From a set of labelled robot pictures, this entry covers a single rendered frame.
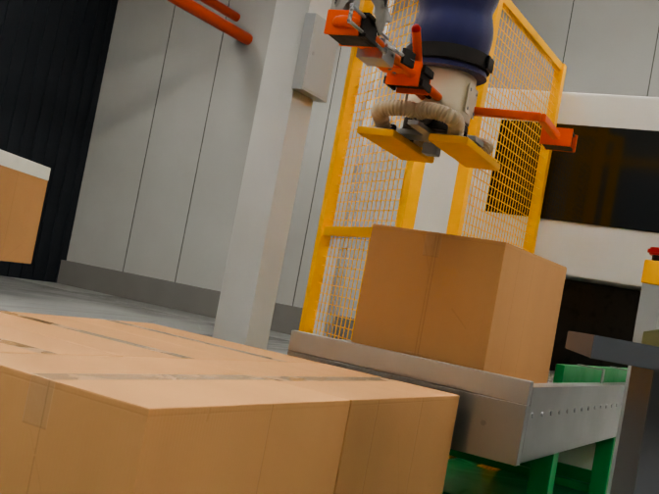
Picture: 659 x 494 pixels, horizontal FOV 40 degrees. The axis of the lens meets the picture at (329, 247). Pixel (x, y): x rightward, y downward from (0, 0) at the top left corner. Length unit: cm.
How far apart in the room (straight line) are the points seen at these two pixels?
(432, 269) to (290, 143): 124
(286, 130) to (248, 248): 48
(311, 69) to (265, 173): 44
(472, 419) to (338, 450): 67
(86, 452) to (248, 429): 27
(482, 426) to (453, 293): 36
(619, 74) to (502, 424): 976
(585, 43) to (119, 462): 1112
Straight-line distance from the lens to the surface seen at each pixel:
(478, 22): 240
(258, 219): 351
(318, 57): 359
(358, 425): 181
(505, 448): 234
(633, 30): 1202
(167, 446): 130
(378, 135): 228
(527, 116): 239
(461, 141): 220
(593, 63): 1200
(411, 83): 214
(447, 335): 245
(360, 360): 248
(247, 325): 348
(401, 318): 251
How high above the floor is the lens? 74
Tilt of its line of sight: 3 degrees up
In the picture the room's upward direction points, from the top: 11 degrees clockwise
